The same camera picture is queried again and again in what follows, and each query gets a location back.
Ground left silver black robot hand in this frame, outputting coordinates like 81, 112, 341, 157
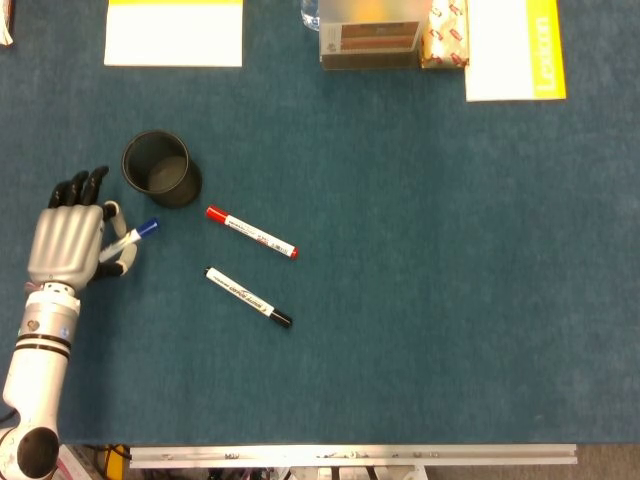
25, 166, 140, 295

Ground blue capped whiteboard marker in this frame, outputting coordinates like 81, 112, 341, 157
98, 216, 160, 264

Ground black capped whiteboard marker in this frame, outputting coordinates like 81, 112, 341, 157
204, 266, 294, 329

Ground red capped whiteboard marker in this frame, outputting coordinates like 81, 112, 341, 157
205, 204, 300, 261

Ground black cylindrical pen cup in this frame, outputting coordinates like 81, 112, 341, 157
121, 129, 204, 210

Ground pink printed package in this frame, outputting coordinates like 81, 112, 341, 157
57, 444, 109, 480

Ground yellow block under table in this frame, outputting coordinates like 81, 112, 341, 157
104, 444, 127, 480

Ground white notebook with yellow band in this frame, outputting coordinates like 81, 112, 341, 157
103, 0, 244, 68

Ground blue felt table mat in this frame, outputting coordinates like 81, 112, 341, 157
0, 0, 640, 446

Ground clear plastic water bottle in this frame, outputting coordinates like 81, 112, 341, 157
300, 0, 321, 32

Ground gold red printed snack pack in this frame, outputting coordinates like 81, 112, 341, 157
420, 0, 471, 70

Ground white yellow Lexicon book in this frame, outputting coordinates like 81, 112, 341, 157
464, 0, 568, 103

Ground aluminium profile rail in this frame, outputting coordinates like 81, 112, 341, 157
128, 443, 579, 470

